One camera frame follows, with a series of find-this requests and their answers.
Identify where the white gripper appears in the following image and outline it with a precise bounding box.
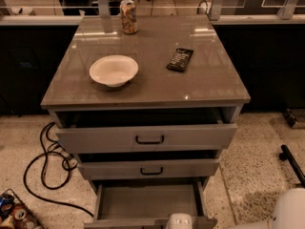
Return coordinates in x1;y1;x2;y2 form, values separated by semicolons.
166;213;193;229

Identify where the grey bottom drawer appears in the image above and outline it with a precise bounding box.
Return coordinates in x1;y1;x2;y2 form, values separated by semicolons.
84;181;217;229

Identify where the grey drawer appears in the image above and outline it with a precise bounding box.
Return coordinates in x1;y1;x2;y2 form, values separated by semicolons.
78;151;220;180
84;181;217;229
56;123;237;154

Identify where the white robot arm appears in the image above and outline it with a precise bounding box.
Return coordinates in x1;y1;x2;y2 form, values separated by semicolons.
166;188;305;229

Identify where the grey middle drawer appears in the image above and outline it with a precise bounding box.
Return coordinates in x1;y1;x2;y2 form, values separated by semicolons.
78;151;220;180

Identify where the grey drawer cabinet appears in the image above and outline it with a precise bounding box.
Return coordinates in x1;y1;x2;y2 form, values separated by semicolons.
40;14;252;196

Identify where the grey top drawer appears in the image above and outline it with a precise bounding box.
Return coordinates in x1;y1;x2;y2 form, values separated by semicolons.
56;123;237;154

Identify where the black floor bar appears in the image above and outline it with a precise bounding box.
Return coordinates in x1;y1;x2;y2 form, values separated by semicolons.
278;145;305;188

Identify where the white bowl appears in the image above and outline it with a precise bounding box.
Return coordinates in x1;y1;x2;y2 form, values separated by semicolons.
90;55;138;87

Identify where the black snack bar wrapper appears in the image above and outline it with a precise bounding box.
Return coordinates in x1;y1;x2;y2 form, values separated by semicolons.
167;48;193;72

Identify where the orange soda can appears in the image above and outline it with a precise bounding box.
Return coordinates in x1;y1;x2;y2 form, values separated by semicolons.
120;0;137;34

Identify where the glass barrier with posts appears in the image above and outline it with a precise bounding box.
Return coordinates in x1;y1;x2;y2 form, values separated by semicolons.
0;0;305;25

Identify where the black floor cable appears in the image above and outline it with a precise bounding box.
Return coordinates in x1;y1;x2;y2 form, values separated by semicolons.
23;121;95;219

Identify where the wire basket of cans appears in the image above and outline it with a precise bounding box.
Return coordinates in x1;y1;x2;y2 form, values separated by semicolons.
0;189;45;229

